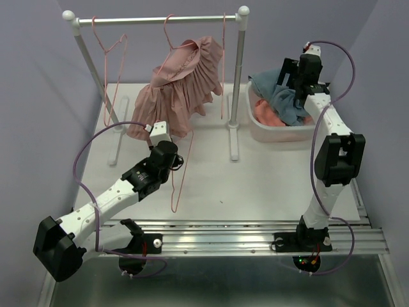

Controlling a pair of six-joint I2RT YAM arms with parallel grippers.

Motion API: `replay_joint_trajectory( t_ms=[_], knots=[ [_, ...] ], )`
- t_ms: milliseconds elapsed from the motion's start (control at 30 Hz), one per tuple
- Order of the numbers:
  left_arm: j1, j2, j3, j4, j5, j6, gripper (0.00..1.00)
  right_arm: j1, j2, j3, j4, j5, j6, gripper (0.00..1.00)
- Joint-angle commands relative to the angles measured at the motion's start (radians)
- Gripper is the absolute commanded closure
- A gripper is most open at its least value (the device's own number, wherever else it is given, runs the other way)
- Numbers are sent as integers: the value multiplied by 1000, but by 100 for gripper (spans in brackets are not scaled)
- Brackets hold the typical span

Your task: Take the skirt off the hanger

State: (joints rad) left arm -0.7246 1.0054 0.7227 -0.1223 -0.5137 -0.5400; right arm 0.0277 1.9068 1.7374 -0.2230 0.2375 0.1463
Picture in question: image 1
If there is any empty pink wire hanger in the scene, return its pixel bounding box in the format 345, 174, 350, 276
91, 15, 128, 126

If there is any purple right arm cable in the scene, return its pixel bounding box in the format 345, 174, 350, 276
277, 40, 356, 278

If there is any dusty pink garment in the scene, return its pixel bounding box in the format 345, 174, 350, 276
132, 36, 223, 138

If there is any blue grey garment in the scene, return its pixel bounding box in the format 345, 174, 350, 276
249, 69, 312, 127

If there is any aluminium mounting rail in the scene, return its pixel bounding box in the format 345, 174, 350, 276
52, 217, 389, 258

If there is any white plastic basket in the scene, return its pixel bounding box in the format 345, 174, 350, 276
245, 81, 314, 143

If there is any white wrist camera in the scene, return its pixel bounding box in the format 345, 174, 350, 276
302, 42, 321, 57
144, 121, 171, 146

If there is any pink hanger with blue garment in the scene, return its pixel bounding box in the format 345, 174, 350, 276
171, 129, 195, 214

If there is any pink hanger with dusty garment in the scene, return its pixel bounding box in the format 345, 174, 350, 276
156, 13, 200, 83

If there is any white metal clothes rack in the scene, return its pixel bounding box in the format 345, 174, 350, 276
62, 5, 250, 166

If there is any salmon pink skirt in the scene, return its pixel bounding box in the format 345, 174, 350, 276
254, 98, 316, 129

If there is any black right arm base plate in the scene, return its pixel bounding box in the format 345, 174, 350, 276
271, 232, 333, 253

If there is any pink wire hanger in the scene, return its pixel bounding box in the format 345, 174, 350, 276
220, 13, 226, 120
91, 15, 128, 126

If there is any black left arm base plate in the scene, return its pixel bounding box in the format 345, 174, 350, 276
116, 233, 163, 256

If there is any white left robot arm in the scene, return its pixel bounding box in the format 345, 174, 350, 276
33, 141, 183, 282

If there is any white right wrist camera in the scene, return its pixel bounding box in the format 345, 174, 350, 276
302, 42, 321, 57

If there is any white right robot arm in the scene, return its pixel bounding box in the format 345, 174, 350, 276
272, 51, 366, 253

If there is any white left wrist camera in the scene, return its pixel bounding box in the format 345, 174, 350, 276
144, 121, 171, 146

